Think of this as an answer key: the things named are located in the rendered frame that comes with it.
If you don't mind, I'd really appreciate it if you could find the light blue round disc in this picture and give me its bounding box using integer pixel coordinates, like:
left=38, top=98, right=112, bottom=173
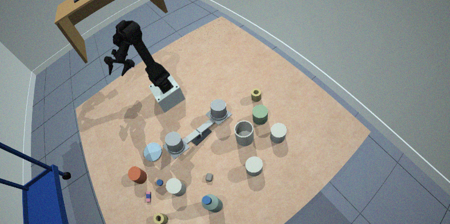
left=144, top=142, right=162, bottom=162

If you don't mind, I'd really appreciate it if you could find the grey balance beam with round pans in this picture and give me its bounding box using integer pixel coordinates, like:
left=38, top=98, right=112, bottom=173
left=163, top=109, right=232, bottom=159

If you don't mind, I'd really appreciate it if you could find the orange cylinder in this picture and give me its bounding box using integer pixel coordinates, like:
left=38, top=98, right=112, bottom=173
left=128, top=166, right=147, bottom=184

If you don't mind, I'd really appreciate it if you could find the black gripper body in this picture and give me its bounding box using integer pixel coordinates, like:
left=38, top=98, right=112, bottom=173
left=104, top=49, right=135, bottom=67

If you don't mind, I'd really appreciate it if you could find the small grey pebble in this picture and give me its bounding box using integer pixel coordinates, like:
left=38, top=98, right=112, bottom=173
left=206, top=173, right=213, bottom=182

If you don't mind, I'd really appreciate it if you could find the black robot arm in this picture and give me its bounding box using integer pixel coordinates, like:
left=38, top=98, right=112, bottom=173
left=113, top=20, right=173, bottom=94

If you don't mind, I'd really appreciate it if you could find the white cylinder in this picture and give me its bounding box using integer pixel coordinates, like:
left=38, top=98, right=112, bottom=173
left=166, top=178, right=186, bottom=197

